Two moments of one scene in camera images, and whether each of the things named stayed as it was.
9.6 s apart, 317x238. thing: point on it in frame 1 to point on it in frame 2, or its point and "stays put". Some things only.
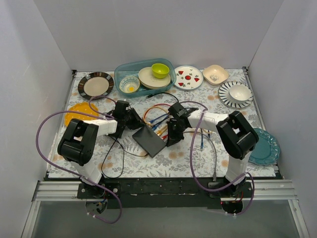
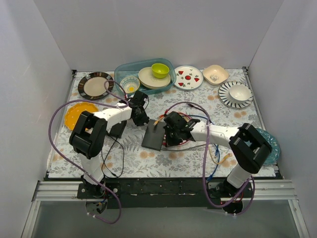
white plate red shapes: x=188 y=78 stays put
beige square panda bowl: x=215 y=75 stays put
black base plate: x=165 y=193 stays put
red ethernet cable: x=166 y=136 to x=165 y=112
